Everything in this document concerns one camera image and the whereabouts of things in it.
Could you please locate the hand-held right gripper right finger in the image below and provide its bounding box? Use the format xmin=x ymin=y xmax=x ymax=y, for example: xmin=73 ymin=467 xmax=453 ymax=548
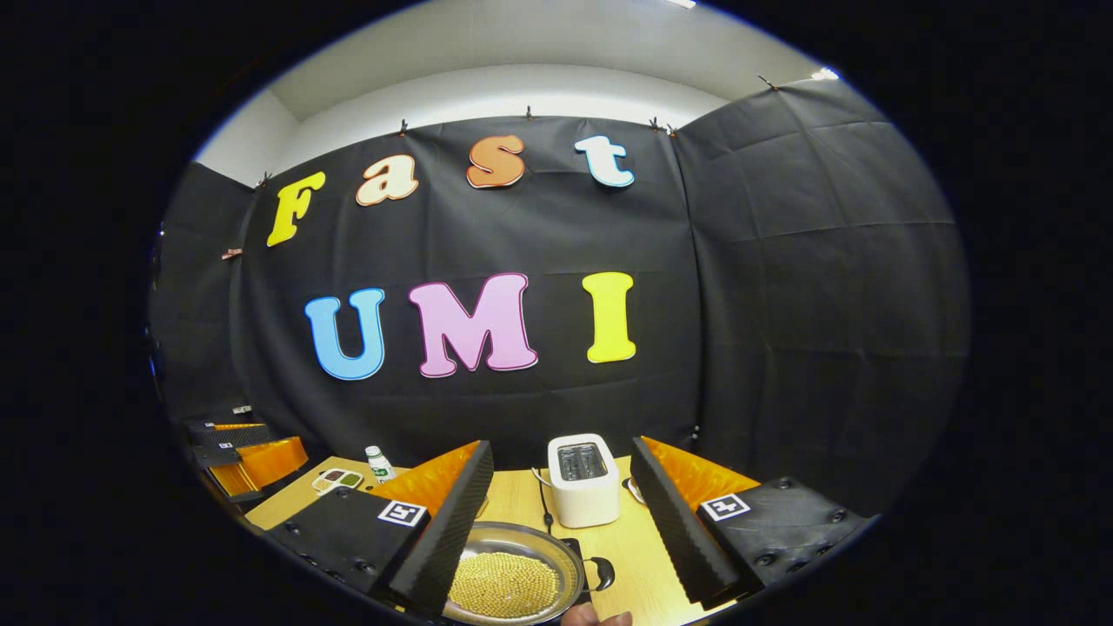
xmin=630 ymin=435 xmax=872 ymax=611

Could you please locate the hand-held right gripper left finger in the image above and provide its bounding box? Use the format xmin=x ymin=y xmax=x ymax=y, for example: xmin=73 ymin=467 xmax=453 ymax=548
xmin=265 ymin=439 xmax=496 ymax=615

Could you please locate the steel pot with black handle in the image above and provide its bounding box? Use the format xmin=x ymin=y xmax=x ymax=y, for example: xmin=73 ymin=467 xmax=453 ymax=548
xmin=442 ymin=520 xmax=617 ymax=626

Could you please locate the pile of yellow beans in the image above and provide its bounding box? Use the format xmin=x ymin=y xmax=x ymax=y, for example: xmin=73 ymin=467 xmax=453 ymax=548
xmin=447 ymin=550 xmax=561 ymax=621

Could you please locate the black induction cooktop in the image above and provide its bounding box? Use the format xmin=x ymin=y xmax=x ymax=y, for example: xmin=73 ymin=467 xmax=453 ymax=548
xmin=556 ymin=536 xmax=603 ymax=609

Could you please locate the small white green-label bottle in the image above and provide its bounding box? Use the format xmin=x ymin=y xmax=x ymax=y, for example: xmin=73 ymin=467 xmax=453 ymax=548
xmin=364 ymin=445 xmax=398 ymax=486

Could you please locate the white toaster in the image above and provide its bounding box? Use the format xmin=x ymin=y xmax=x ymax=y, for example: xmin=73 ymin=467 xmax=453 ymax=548
xmin=546 ymin=433 xmax=622 ymax=529

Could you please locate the white divided sauce dish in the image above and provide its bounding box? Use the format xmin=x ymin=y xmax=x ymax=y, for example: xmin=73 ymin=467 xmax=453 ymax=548
xmin=310 ymin=468 xmax=365 ymax=497

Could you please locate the black backdrop cloth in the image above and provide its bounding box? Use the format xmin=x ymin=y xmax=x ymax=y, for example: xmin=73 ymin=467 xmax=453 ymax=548
xmin=146 ymin=77 xmax=972 ymax=519

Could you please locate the black toaster cable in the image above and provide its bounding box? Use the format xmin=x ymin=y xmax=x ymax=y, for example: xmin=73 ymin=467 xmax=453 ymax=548
xmin=531 ymin=467 xmax=558 ymax=534

